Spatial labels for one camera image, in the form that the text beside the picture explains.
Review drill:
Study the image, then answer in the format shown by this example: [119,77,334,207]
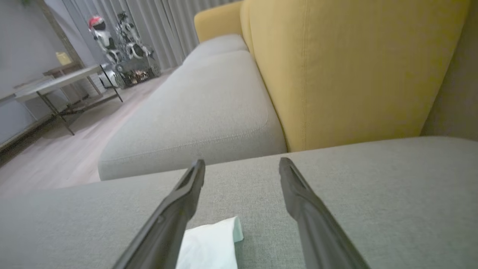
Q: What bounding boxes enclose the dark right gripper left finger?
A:
[112,160,206,269]

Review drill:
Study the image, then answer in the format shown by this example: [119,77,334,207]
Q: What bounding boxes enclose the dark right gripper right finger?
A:
[279,157,370,269]

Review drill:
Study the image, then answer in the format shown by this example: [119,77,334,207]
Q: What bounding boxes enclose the red and white jersey shirt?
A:
[176,216,244,269]

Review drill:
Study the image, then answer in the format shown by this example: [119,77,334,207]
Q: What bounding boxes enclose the large grey sofa seat cushion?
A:
[0,136,478,269]

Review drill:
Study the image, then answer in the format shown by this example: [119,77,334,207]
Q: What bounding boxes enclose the grey robot on wheeled base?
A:
[114,11,162,89]

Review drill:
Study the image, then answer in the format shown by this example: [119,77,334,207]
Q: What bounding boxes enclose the yellow sofa back cushion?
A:
[240,0,470,152]

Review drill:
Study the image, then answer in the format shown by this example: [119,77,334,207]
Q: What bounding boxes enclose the grey table black legs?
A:
[14,64,124,136]

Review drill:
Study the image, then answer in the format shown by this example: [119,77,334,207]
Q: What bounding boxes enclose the small grey sofa seat cushion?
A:
[182,34,249,66]

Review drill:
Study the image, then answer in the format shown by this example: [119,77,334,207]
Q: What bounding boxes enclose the grey sofa back cushion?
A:
[421,0,478,142]

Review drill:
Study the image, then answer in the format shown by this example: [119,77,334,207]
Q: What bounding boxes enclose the white robot with red cap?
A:
[88,16,122,66]

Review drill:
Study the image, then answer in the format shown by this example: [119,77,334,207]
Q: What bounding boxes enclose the grey pleated curtain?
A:
[62,0,239,71]

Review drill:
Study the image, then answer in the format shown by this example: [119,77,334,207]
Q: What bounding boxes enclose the yellow sofa armrest cushion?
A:
[194,1,244,43]

